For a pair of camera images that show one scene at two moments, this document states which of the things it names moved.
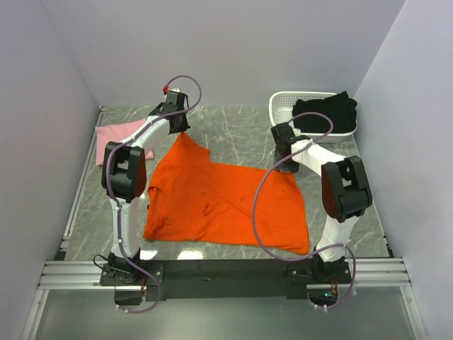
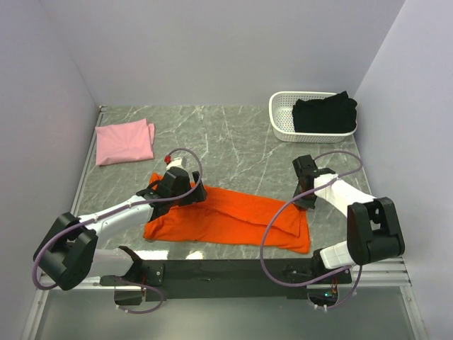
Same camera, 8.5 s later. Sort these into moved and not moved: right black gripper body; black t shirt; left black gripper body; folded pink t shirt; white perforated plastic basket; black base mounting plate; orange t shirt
Moved: orange t shirt; left black gripper body; right black gripper body
Not moved: black base mounting plate; folded pink t shirt; black t shirt; white perforated plastic basket
